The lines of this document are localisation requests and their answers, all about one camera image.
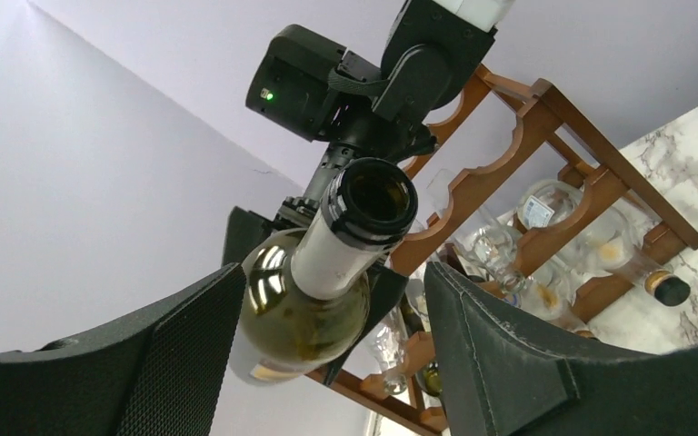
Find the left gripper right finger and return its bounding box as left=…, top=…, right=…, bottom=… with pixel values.
left=424, top=263, right=698, bottom=435

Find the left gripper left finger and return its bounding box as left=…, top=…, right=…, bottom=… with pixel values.
left=0, top=264, right=246, bottom=435

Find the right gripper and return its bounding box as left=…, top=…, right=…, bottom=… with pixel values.
left=222, top=141, right=439, bottom=385

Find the green wine bottle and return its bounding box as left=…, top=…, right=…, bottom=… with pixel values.
left=229, top=157, right=418, bottom=386

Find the clear glass bottle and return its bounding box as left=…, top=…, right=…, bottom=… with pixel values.
left=515, top=179, right=583, bottom=229
left=448, top=205, right=527, bottom=295

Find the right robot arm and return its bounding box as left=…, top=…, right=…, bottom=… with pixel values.
left=223, top=1, right=510, bottom=386

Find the lower cork stoppered clear bottle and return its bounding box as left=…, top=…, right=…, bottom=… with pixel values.
left=504, top=259, right=598, bottom=341

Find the cork stoppered clear bottle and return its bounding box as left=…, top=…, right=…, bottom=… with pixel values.
left=573, top=207, right=691, bottom=307
left=504, top=259, right=598, bottom=341

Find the upper cork stoppered clear bottle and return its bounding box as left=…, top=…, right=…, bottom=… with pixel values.
left=573, top=207, right=691, bottom=307

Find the brown wooden wine rack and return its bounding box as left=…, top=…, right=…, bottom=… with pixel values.
left=306, top=63, right=698, bottom=436

